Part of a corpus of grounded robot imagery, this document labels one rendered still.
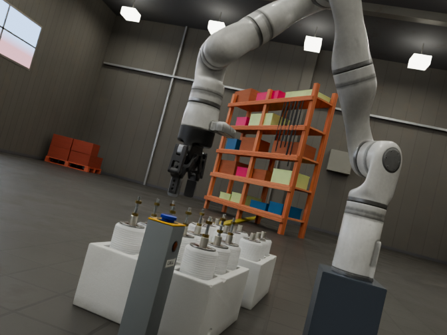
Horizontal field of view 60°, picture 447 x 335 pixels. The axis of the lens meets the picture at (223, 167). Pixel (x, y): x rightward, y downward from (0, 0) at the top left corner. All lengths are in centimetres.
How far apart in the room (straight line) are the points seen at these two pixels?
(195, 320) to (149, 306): 15
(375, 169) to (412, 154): 1132
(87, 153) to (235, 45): 1088
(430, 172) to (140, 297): 1165
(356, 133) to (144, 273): 61
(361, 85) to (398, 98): 1158
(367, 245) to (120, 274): 65
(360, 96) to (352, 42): 12
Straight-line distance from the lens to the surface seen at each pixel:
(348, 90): 94
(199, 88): 81
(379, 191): 96
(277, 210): 625
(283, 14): 90
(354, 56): 94
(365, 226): 95
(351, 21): 95
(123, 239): 116
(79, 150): 1174
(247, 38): 84
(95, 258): 118
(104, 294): 117
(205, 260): 106
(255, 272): 156
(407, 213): 1210
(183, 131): 80
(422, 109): 1259
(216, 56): 80
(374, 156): 95
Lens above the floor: 42
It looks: 3 degrees up
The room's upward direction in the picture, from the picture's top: 14 degrees clockwise
